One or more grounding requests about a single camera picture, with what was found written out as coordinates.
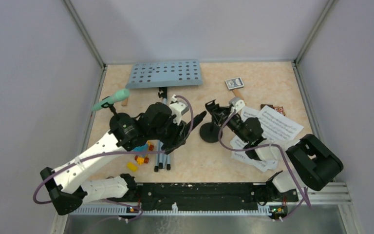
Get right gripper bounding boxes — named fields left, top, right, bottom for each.
left=210, top=105, right=249, bottom=143

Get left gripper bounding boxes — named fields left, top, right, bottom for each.
left=149, top=114, right=187, bottom=149

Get sheet music page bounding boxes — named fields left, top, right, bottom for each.
left=230, top=106, right=279, bottom=173
left=256, top=106, right=304, bottom=140

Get mint microphone stand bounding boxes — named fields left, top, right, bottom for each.
left=100, top=96, right=119, bottom=120

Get blue music stand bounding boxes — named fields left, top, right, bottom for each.
left=125, top=59, right=204, bottom=173

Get black microphone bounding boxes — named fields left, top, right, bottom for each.
left=185, top=111, right=207, bottom=134

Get mint green microphone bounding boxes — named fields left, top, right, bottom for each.
left=91, top=89, right=130, bottom=112

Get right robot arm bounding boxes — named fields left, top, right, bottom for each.
left=205, top=98, right=344, bottom=201

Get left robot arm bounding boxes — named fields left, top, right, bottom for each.
left=40, top=101, right=201, bottom=215

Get playing card box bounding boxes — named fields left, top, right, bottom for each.
left=225, top=77, right=244, bottom=90

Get toy block car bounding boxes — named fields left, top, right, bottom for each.
left=133, top=141, right=154, bottom=165

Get dark brown block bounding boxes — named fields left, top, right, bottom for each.
left=260, top=104, right=275, bottom=109

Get yellow toy brick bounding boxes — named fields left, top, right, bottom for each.
left=126, top=162, right=138, bottom=172

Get wooden block far left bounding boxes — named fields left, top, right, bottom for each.
left=121, top=98, right=129, bottom=106

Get red owl toy block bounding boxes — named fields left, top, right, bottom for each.
left=273, top=106, right=286, bottom=116

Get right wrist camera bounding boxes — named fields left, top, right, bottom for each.
left=229, top=97, right=245, bottom=114

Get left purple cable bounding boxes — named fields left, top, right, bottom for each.
left=33, top=94, right=195, bottom=223

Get purple cable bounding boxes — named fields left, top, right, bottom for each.
left=33, top=94, right=195, bottom=223
left=218, top=110, right=313, bottom=222

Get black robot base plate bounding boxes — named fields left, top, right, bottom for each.
left=116, top=182, right=299, bottom=215

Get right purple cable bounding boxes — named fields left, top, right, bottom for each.
left=218, top=110, right=313, bottom=222

